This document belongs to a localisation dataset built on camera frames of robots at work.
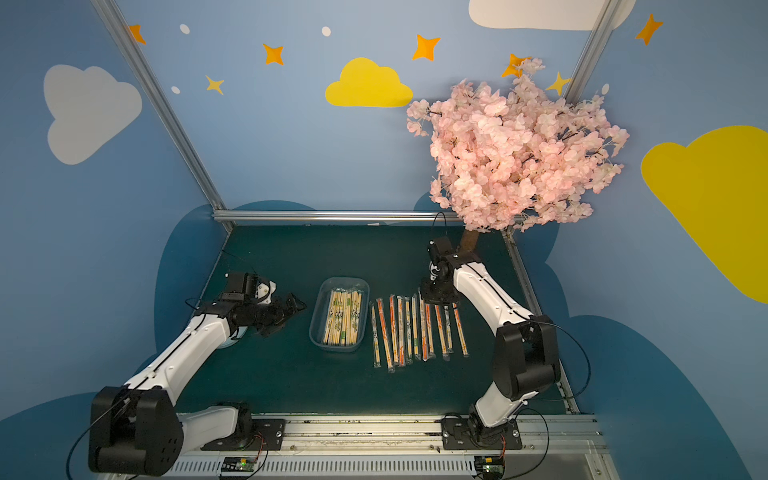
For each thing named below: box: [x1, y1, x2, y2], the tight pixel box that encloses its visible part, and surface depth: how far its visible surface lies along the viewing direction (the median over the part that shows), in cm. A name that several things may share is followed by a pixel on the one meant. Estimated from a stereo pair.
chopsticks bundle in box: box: [323, 289, 362, 346], surface depth 97 cm
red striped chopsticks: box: [376, 298, 396, 373], surface depth 95 cm
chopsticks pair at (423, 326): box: [418, 288, 429, 362], surface depth 95 cm
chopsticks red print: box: [389, 294, 399, 364], surface depth 97 cm
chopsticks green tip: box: [371, 301, 382, 368], surface depth 92 cm
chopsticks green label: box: [404, 297, 413, 362], surface depth 95 cm
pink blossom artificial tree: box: [407, 58, 630, 252], surface depth 71 cm
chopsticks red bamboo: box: [412, 291, 422, 361], surface depth 95 cm
